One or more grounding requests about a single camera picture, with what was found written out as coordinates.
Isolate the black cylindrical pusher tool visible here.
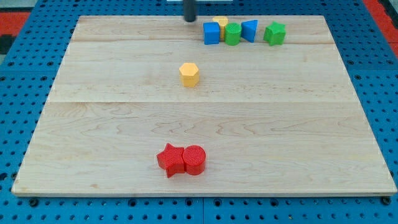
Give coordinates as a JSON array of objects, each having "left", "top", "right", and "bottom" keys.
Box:
[{"left": 183, "top": 0, "right": 197, "bottom": 22}]

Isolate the red cylinder block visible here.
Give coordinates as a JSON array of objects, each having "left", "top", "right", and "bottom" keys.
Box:
[{"left": 182, "top": 145, "right": 206, "bottom": 175}]

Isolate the yellow heart block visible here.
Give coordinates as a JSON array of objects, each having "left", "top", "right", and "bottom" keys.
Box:
[{"left": 212, "top": 16, "right": 229, "bottom": 40}]

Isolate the blue triangle block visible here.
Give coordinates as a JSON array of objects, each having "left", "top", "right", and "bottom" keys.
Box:
[{"left": 241, "top": 20, "right": 258, "bottom": 43}]

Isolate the green star block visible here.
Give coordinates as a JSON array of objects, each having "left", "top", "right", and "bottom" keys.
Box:
[{"left": 263, "top": 21, "right": 286, "bottom": 46}]

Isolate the red star block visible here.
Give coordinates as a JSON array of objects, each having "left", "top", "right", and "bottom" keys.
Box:
[{"left": 156, "top": 143, "right": 185, "bottom": 178}]

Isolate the blue cube block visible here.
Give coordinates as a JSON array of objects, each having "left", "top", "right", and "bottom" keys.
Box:
[{"left": 203, "top": 22, "right": 220, "bottom": 45}]

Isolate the light wooden board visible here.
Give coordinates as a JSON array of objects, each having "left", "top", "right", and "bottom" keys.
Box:
[{"left": 12, "top": 16, "right": 397, "bottom": 197}]

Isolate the green cylinder block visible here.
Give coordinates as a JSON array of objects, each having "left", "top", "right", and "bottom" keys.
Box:
[{"left": 224, "top": 22, "right": 242, "bottom": 46}]

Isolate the yellow hexagon block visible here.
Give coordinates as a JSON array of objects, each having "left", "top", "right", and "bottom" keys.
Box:
[{"left": 179, "top": 63, "right": 200, "bottom": 87}]

